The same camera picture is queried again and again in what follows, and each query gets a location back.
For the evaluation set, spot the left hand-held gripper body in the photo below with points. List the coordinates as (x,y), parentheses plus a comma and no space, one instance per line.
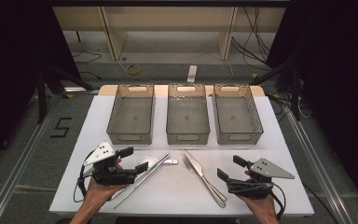
(112,175)

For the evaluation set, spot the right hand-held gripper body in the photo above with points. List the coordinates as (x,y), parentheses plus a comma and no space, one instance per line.
(254,186)

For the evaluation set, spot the metal chopstick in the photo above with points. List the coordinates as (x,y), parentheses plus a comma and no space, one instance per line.
(155,166)
(136,189)

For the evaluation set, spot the smoky clear plastic bin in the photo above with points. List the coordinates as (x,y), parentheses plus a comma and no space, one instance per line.
(132,119)
(236,119)
(187,119)

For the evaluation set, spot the metal fork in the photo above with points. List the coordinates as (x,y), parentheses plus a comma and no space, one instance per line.
(189,165)

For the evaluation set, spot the person's left hand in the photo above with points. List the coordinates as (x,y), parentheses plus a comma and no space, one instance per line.
(101,192)

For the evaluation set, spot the person's right hand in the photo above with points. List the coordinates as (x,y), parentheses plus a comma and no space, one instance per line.
(262,207)

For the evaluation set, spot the white table mat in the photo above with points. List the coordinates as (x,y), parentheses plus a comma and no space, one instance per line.
(174,193)

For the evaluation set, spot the yellow tape roll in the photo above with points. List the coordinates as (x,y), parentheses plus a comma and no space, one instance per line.
(133,70)

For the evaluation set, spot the black metal stand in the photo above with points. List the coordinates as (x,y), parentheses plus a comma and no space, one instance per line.
(42,96)
(295,93)

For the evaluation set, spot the white power strip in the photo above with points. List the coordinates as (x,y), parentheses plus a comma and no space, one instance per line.
(192,74)

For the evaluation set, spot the black curtain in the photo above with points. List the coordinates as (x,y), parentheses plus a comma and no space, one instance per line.
(338,77)
(9,62)

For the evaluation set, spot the light wooden shelf unit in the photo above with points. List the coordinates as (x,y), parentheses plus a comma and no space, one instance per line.
(167,18)

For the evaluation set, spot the aluminium floor rail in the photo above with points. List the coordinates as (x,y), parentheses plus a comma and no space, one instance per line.
(317,161)
(15,168)

